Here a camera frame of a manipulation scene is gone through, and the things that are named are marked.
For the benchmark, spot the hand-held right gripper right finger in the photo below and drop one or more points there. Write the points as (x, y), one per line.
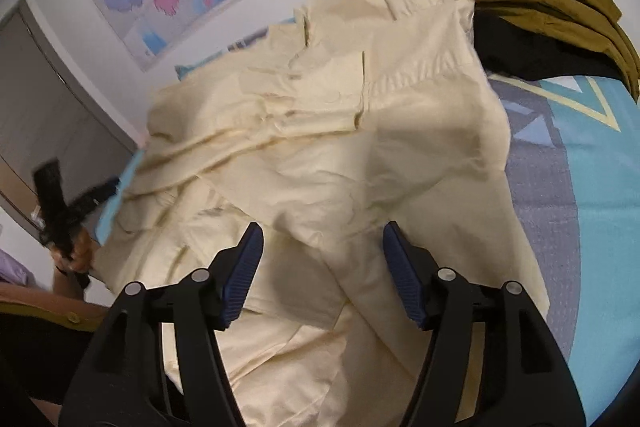
(404, 279)

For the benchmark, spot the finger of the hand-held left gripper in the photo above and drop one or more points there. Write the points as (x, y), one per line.
(97, 192)

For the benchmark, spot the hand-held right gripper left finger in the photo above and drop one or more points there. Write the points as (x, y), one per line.
(244, 279)

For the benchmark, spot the cream shirt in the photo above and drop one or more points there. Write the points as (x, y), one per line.
(325, 157)

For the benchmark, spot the person's left hand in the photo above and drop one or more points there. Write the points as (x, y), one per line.
(82, 249)

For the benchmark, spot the person's brown clothing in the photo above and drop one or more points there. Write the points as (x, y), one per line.
(35, 302)

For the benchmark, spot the black garment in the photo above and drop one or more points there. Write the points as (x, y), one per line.
(525, 52)

